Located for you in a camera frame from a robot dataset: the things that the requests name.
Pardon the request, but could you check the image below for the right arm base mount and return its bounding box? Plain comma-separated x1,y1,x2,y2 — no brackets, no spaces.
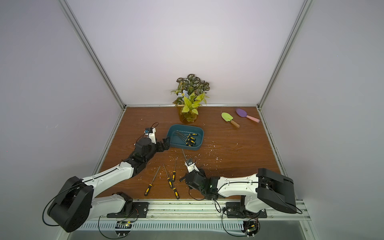
223,196,268,219

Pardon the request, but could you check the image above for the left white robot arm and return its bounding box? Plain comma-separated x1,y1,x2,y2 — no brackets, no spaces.
42,137,171,233

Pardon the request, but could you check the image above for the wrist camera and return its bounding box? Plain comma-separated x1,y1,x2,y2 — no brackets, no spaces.
144,127,157,144
185,159,200,173

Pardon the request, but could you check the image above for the aluminium rail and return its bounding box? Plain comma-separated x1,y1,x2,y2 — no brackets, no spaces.
101,199,311,223

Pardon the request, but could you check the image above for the green trowel wooden handle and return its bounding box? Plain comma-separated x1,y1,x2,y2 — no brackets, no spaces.
221,112,240,128

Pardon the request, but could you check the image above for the right circuit board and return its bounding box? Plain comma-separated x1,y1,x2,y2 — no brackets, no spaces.
243,219,261,237

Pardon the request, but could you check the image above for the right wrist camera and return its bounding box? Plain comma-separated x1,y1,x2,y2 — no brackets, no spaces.
185,159,200,173

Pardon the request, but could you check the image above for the amber glass vase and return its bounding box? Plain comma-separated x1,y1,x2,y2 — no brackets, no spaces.
177,105,199,124

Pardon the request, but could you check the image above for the circuit board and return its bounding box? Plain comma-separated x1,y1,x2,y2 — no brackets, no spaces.
115,221,133,238
243,219,261,237

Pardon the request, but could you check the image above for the artificial plant bouquet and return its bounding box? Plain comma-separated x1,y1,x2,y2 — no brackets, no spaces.
171,74,210,115

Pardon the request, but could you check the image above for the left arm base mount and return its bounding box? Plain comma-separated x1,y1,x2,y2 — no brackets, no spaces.
107,192,149,218

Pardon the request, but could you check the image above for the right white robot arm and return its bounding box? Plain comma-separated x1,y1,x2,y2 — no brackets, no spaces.
180,168,298,214

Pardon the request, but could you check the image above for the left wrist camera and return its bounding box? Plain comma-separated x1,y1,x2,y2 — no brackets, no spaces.
144,127,157,144

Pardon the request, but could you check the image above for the teal plastic storage box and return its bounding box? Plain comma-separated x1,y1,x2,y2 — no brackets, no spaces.
167,124,204,151

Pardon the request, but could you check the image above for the purple trowel pink handle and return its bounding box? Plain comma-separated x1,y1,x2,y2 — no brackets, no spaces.
236,108,261,123

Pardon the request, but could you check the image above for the long file yellow handle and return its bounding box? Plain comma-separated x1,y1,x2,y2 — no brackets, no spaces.
144,166,161,196

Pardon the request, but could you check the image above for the left circuit board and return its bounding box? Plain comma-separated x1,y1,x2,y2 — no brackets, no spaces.
115,221,133,238

